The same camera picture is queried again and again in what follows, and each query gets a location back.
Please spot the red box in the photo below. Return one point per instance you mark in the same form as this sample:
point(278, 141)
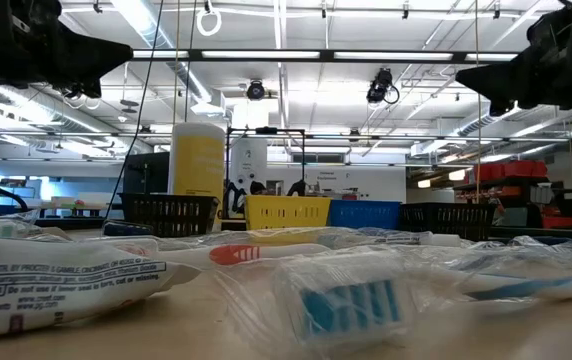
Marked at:
point(561, 222)

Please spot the white item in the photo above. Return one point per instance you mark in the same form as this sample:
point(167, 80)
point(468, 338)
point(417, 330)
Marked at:
point(58, 234)
point(441, 240)
point(291, 237)

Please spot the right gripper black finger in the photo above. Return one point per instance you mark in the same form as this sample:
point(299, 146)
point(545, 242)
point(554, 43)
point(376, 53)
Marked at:
point(506, 77)

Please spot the blue white toothbrush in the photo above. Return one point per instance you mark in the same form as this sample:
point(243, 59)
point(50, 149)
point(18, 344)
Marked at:
point(351, 307)

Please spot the black overhead light bar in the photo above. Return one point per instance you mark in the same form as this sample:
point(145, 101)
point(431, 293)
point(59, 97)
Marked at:
point(326, 55)

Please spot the black cabinet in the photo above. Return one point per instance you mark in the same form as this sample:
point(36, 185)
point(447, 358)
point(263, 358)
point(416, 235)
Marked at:
point(153, 175)

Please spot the black slotted plastic basket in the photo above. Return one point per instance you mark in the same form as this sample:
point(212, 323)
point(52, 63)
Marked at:
point(171, 215)
point(446, 220)

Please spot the yellow canister with white lid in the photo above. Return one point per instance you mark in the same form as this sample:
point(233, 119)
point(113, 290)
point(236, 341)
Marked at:
point(197, 160)

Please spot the black aluminium table frame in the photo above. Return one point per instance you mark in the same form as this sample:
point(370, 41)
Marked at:
point(66, 223)

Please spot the white column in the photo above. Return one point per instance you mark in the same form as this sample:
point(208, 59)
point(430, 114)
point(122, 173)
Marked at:
point(248, 160)

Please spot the red white toothbrush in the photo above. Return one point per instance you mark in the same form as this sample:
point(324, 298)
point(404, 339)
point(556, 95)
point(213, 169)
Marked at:
point(236, 254)

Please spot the dark storage shelf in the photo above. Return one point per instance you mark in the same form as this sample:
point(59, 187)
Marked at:
point(566, 205)

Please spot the red storage bin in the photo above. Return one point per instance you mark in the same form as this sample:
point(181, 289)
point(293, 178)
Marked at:
point(488, 172)
point(526, 169)

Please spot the blue slotted plastic basket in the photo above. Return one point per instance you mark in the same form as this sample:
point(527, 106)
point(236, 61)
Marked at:
point(363, 215)

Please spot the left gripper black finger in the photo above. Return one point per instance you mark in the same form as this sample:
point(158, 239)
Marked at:
point(91, 55)

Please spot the black background frame stand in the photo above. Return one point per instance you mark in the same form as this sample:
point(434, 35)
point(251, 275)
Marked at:
point(266, 131)

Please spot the yellow slotted plastic basket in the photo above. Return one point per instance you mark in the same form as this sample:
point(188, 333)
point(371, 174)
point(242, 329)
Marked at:
point(286, 212)

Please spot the black ceiling camera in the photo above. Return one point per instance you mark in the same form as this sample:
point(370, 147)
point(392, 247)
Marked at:
point(380, 85)
point(256, 91)

